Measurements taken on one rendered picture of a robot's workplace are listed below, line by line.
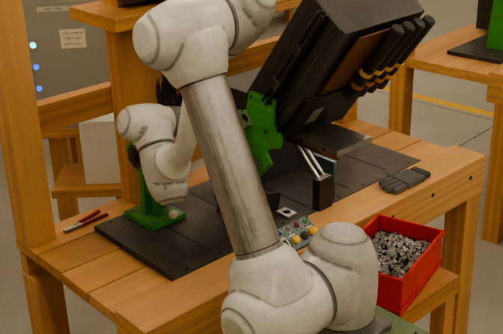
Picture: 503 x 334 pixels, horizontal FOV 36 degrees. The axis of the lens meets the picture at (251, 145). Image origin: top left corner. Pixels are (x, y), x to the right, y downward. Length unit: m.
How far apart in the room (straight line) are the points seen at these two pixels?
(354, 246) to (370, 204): 0.83
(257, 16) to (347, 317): 0.67
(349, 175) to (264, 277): 1.17
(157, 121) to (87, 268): 0.48
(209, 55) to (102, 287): 0.85
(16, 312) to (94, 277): 1.56
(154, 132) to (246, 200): 0.58
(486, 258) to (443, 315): 1.67
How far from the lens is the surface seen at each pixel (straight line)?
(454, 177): 2.77
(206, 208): 2.47
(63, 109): 2.42
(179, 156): 1.97
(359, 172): 2.70
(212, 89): 1.56
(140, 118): 2.07
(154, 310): 2.01
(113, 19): 2.20
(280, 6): 8.23
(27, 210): 2.35
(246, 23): 1.63
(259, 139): 2.34
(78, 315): 3.64
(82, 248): 2.36
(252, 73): 2.64
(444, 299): 2.33
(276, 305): 1.56
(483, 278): 3.87
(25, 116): 2.26
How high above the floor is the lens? 2.04
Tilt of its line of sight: 23 degrees down
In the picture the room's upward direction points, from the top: 2 degrees counter-clockwise
